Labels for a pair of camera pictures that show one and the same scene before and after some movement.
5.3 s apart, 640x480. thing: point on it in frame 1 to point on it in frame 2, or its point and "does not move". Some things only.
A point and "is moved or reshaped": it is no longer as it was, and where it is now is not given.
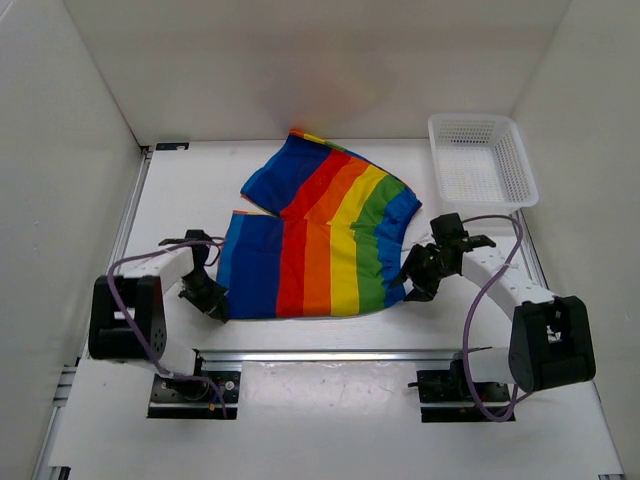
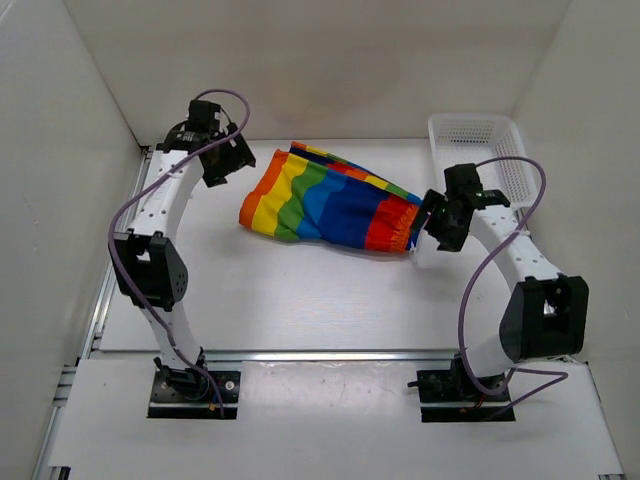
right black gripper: (423, 291) to (449, 241)
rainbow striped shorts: (335, 246) is moved or reshaped
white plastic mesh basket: (481, 163) does not move
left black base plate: (193, 397) does not move
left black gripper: (214, 304) to (239, 158)
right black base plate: (446, 396) does not move
